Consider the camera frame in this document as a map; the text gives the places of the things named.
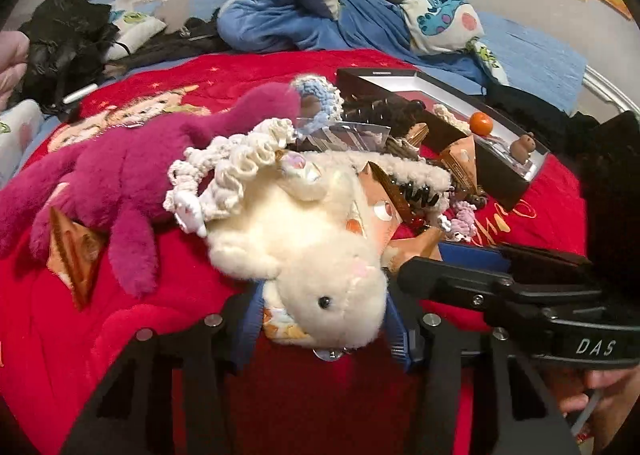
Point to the large white crochet scrunchie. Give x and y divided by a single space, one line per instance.
235 165

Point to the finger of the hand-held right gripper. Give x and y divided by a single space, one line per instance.
450 282
470 256

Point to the blue bed sheet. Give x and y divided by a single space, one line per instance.
535 55

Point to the black hair claw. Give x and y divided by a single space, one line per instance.
417 195

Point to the person's right hand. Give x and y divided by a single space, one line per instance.
605 400

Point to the blue crochet scrunchie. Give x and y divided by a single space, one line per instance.
315 97

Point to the blue fleece blanket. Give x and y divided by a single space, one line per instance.
290 5

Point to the black rectangular box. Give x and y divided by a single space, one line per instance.
450 100

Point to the clear plastic packet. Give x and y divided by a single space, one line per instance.
340 135

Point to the small brown toy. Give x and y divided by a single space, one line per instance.
524 145

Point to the white plush toy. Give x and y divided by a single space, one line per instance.
310 245

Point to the dark clothing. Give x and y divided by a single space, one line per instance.
175 42

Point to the orange triangular snack packet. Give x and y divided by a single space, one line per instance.
420 245
75 255
415 132
382 207
460 160

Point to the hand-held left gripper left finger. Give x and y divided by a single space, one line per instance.
200 365

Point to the white printed pillow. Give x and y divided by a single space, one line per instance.
15 135

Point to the silver flashlight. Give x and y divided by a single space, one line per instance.
79 96

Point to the magenta plush bear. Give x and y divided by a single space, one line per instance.
125 175

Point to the pink quilt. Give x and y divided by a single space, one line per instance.
7 60

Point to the red printed blanket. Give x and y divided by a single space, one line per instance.
125 360

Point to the black cloth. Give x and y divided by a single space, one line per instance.
600 150

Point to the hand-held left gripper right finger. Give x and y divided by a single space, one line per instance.
400 330

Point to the small orange ball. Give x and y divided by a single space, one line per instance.
481 122

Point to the black puffer jacket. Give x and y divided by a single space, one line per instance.
60 45

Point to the small cartoon printed pillow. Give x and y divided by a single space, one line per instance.
135 25

